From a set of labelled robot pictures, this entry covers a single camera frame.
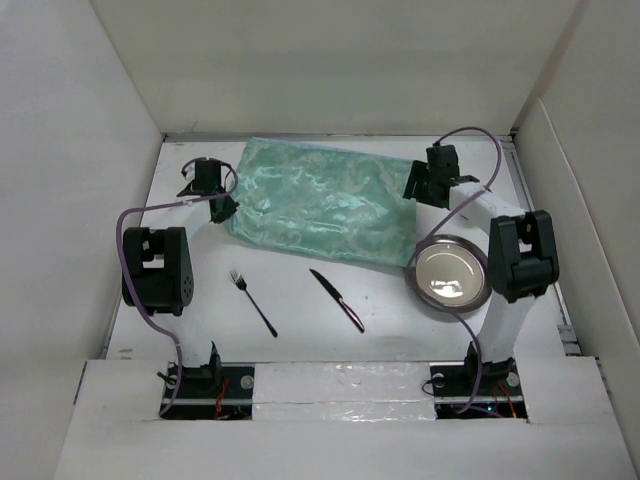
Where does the green patterned cloth placemat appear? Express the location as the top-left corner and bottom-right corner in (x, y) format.
(227, 138), (417, 267)

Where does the round plate with dark rim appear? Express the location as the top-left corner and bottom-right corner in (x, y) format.
(408, 234), (492, 313)

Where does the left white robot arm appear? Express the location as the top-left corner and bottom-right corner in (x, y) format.
(116, 157), (238, 397)

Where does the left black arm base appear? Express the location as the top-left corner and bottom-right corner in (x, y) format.
(158, 363), (255, 421)

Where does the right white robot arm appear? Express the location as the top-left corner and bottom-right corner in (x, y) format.
(403, 143), (560, 394)

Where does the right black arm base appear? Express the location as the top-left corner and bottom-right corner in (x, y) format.
(422, 361), (528, 420)

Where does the black metal fork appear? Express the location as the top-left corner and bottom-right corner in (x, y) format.
(230, 270), (279, 338)

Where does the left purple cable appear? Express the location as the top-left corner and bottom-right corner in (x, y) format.
(115, 162), (240, 416)

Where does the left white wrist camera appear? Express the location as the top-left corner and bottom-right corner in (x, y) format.
(181, 163), (195, 181)

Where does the aluminium table edge rail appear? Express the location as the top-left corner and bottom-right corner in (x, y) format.
(490, 138), (582, 357)

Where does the black handled table knife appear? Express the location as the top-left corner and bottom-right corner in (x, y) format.
(310, 269), (365, 334)

